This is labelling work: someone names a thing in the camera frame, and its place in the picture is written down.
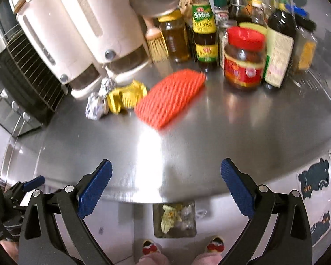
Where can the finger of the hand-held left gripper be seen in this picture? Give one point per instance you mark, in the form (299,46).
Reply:
(34,183)

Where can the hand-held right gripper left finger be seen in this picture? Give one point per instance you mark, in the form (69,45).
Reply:
(96,190)

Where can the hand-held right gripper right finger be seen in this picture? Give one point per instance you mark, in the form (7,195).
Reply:
(237,189)

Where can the white plastic bag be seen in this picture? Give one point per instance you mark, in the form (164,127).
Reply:
(187,215)

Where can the grey trash bin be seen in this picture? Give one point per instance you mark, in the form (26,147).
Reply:
(157,232)

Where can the yellow-green plastic bag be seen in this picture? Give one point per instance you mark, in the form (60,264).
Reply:
(168,219)

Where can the foil ball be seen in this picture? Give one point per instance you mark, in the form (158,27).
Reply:
(98,102)

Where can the yellow wrapper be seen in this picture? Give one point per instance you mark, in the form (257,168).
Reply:
(127,95)

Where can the orange foam net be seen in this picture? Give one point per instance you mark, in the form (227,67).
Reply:
(171,96)

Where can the person's left hand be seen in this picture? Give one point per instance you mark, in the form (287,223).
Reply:
(9,251)

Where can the red patterned slipper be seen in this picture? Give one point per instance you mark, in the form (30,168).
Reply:
(151,247)
(214,244)

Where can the person's right leg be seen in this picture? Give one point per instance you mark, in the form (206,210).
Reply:
(208,260)

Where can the person's leg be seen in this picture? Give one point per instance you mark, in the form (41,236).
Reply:
(154,260)
(208,260)

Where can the black cat sticker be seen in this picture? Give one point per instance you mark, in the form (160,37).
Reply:
(321,227)
(313,178)

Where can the person's left leg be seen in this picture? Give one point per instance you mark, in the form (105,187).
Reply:
(154,260)

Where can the black toaster oven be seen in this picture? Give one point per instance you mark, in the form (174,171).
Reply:
(22,93)

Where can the group of condiment bottles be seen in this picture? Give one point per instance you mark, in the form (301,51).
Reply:
(244,60)

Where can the white rice dispenser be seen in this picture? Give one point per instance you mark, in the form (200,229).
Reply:
(49,38)
(104,19)

